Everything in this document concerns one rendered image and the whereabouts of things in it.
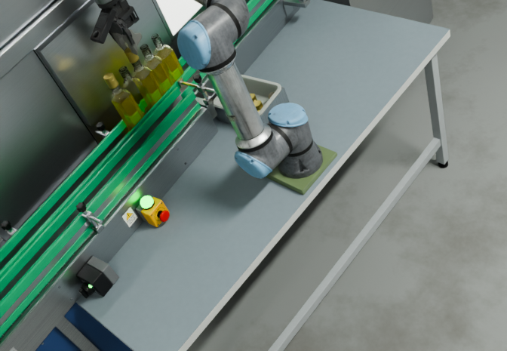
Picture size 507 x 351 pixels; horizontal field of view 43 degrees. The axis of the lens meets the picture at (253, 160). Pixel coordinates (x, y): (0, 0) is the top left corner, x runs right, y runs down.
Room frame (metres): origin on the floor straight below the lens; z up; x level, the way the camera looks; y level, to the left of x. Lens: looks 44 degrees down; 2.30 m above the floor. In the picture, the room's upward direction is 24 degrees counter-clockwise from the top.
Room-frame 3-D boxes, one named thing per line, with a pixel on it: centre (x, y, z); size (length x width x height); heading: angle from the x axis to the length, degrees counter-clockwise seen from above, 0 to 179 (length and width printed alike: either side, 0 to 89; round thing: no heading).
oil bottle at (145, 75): (1.87, 0.23, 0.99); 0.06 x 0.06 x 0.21; 38
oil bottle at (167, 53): (1.94, 0.14, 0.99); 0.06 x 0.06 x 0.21; 37
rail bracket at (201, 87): (1.83, 0.08, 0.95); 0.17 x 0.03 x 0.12; 37
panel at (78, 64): (2.12, 0.12, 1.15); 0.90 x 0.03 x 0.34; 127
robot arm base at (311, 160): (1.47, -0.14, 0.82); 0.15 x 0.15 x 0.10
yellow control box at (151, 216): (1.51, 0.38, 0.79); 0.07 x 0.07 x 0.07; 37
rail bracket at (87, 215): (1.43, 0.52, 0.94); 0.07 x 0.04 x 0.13; 37
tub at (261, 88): (1.82, -0.08, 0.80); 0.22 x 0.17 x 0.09; 37
